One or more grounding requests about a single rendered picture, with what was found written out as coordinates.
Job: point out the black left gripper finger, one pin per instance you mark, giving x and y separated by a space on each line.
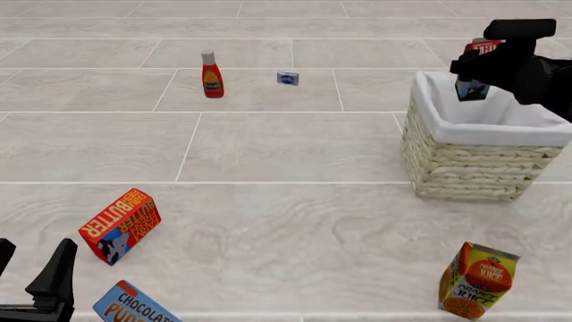
56 271
5 253

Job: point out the blue chocolate pudding box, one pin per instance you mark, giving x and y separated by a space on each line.
134 307

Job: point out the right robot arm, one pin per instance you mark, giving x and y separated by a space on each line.
552 87

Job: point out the pale woven wicker basket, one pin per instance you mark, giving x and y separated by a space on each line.
473 171

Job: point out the red ketchup bottle grey cap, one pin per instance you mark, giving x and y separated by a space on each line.
213 77

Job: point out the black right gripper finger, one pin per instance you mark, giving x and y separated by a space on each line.
485 65

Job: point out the orange juice carton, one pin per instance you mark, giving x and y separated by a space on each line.
480 285

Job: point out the orange butter box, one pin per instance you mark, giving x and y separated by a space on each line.
117 223

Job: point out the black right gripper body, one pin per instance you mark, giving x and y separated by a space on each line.
525 72

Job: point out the milk carton red top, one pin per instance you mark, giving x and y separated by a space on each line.
473 92

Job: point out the white cloth basket liner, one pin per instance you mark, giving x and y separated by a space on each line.
451 110

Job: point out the small blue printed box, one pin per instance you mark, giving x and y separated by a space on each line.
288 78

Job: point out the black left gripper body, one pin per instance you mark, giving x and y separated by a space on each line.
31 313

